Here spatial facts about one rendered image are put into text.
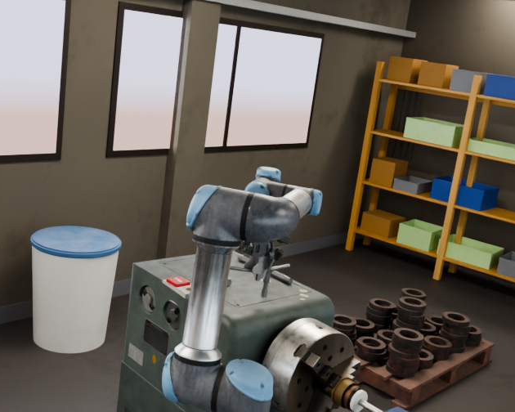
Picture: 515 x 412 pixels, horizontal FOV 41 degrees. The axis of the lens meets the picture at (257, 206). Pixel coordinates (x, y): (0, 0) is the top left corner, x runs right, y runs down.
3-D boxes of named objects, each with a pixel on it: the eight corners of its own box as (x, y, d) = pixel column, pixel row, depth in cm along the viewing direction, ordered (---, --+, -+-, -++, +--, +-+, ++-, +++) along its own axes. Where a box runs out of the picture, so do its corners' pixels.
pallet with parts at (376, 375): (497, 364, 512) (511, 308, 501) (403, 412, 424) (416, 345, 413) (400, 321, 569) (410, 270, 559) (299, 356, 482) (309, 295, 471)
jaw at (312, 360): (306, 376, 219) (293, 356, 211) (316, 364, 220) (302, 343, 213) (333, 391, 211) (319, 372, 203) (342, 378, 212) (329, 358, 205)
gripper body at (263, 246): (237, 252, 217) (242, 214, 214) (257, 248, 223) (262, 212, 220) (253, 259, 212) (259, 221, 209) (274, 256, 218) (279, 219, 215)
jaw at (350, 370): (322, 364, 222) (347, 349, 229) (322, 377, 224) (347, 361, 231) (347, 379, 215) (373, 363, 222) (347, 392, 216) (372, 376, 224)
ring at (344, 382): (326, 376, 211) (349, 390, 205) (347, 369, 218) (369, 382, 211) (322, 403, 214) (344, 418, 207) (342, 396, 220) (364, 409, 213)
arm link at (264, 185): (281, 186, 195) (288, 181, 206) (244, 180, 198) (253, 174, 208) (277, 213, 197) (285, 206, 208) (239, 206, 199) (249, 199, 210)
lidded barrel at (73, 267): (85, 314, 501) (91, 221, 485) (129, 345, 463) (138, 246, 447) (9, 329, 462) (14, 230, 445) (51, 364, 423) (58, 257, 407)
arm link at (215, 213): (212, 421, 163) (250, 193, 157) (153, 406, 166) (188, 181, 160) (226, 404, 175) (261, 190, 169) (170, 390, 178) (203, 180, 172)
